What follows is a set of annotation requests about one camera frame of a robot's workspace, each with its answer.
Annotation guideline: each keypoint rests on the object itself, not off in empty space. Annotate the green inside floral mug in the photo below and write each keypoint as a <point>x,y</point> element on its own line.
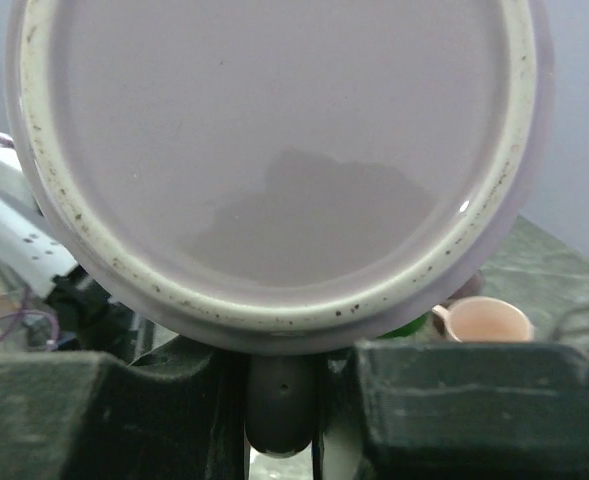
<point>407,330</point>

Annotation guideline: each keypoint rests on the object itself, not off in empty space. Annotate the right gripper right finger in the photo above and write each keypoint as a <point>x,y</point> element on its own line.
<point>454,411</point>

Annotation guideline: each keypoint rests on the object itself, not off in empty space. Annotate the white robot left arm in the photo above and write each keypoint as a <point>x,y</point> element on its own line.
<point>43,264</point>

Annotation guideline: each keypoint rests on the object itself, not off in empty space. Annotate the lavender mug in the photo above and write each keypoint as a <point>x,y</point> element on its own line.
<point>280,178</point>

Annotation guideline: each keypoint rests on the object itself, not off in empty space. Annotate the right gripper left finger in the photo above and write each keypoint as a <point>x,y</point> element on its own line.
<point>175,413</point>

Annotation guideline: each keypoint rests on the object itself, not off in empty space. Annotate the peach pink mug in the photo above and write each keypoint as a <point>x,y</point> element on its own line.
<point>484,319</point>

